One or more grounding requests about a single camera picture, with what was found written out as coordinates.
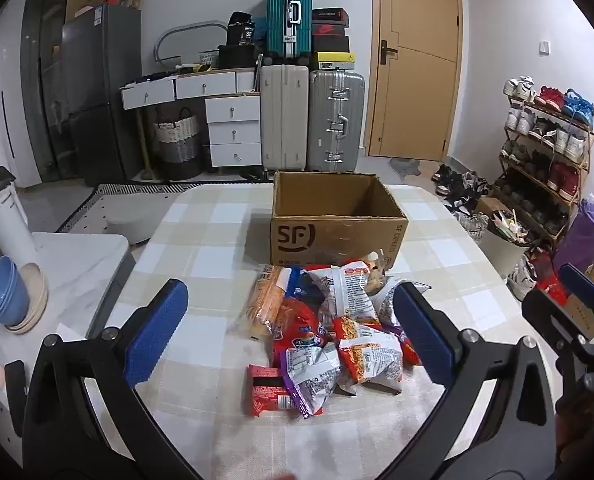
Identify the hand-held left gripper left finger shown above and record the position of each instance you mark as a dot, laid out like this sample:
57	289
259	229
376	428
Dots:
157	330

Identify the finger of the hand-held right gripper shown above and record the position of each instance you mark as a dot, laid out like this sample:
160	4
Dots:
552	317
579	281

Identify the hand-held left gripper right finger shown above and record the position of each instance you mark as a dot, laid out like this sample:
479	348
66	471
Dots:
422	335

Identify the small red snack packet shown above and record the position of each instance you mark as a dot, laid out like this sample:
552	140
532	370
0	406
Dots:
409	352

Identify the silver purple snack packet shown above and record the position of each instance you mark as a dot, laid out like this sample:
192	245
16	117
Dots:
312	375
384	305

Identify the white orange stick snack bag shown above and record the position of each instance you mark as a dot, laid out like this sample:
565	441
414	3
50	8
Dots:
372	360
352	290

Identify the beige cracker packet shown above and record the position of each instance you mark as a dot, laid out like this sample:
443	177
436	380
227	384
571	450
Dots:
375	277

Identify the orange biscuit packet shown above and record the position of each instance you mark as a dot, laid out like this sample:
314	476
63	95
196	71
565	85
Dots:
264	300

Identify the red chocolate bar packet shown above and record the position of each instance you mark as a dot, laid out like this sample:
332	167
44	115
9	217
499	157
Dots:
267	395

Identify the red cone chip bag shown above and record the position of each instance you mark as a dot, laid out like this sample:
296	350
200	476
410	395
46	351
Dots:
294	322

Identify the blue cookie packet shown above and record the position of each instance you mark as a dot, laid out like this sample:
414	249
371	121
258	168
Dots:
297	287

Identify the person's right hand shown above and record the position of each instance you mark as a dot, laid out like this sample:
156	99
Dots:
579	425

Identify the tan printed cardboard box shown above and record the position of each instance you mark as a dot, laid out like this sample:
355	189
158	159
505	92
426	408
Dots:
579	312

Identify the red gift bag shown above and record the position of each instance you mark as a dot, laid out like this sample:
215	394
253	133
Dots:
547	272

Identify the purple plastic bag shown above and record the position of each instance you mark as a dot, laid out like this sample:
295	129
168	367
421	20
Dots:
584	240

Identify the white trash bin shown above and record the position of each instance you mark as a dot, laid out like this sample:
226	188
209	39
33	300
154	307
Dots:
502	255

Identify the white marble side table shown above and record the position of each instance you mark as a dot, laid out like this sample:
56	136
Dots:
77	280

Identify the wooden shoe rack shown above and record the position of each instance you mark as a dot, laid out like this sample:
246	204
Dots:
542	191

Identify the shoe rack with shoes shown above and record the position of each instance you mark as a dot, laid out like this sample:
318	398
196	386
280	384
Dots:
562	177

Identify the white round pouf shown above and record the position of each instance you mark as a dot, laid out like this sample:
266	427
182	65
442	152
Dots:
127	225

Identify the small brown cardboard box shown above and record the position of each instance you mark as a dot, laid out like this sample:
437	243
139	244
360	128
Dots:
489	206

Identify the beige bowl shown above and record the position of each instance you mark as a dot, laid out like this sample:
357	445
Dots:
37	300

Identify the patterned grey rug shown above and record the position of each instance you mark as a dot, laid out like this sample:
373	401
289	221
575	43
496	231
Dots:
87	210

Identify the blue bowl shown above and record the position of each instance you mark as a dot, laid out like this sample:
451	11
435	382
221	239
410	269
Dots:
4	319
4	285

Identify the pile of dark shoes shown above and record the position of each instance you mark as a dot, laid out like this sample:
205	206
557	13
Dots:
457	185

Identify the white electric kettle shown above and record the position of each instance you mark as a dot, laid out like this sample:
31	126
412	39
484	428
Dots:
14	230

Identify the woven laundry basket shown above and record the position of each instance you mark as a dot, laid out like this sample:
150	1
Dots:
177	145

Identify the white three drawer cabinet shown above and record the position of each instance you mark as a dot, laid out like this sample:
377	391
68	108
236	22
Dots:
234	130

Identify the silver suitcase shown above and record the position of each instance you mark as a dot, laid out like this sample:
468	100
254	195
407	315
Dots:
337	120

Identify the beige suitcase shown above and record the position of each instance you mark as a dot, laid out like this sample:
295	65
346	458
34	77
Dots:
284	120

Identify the white wooden desk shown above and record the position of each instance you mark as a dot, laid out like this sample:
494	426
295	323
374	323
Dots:
192	86

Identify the grey refrigerator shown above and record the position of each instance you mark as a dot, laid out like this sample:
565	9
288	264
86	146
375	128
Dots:
97	90

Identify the wooden door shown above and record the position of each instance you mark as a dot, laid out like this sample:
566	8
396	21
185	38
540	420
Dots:
412	85

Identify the dark glass door cabinet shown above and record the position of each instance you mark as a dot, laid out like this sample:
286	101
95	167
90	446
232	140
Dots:
47	85

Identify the white mesh basket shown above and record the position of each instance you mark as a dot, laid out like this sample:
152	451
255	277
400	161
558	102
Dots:
209	60

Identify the white wardrobe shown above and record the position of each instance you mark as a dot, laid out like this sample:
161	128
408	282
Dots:
2	100

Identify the black storage box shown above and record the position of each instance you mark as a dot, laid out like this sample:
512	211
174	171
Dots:
237	56

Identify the arched silver mirror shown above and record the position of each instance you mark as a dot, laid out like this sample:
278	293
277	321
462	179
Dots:
187	45

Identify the large black shoe box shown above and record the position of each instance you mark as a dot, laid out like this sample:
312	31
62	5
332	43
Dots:
330	44

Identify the black printed bag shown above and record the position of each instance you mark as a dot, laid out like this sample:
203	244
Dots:
239	27

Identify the red shoe box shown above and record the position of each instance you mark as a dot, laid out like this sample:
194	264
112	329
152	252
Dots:
331	28

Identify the thin black shoe box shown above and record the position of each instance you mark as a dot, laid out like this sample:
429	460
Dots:
331	14

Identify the teal suitcase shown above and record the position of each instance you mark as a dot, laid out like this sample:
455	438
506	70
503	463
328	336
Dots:
289	15

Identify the white light switch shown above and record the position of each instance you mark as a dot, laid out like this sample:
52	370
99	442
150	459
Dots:
544	47

